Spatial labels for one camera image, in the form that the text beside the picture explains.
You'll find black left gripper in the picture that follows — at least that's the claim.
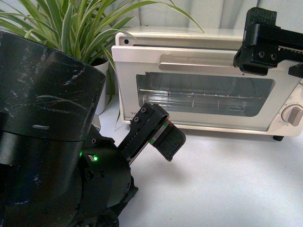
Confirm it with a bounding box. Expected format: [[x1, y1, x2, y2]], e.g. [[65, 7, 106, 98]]
[[71, 104, 186, 227]]

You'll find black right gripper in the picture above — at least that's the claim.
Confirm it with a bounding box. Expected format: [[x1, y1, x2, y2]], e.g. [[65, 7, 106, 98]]
[[233, 7, 303, 78]]

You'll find glass oven door with handle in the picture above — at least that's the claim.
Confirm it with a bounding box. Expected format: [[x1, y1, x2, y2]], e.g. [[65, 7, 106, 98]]
[[111, 45, 303, 132]]

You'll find white Toshiba toaster oven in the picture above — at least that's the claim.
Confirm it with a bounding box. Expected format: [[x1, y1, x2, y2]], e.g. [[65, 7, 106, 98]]
[[111, 26, 303, 142]]

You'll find beige lower timer knob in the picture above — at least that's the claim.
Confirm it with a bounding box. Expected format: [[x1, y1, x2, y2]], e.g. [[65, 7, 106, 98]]
[[281, 105, 303, 127]]

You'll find white plastic plant pot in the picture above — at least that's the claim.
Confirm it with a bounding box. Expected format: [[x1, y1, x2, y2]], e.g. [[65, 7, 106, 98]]
[[92, 58, 109, 115]]

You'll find green striped spider plant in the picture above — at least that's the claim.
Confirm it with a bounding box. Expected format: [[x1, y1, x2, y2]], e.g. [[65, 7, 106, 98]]
[[0, 0, 205, 132]]

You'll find metal wire oven rack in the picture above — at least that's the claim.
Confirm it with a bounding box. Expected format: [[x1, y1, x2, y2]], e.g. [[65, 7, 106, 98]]
[[136, 72, 271, 117]]

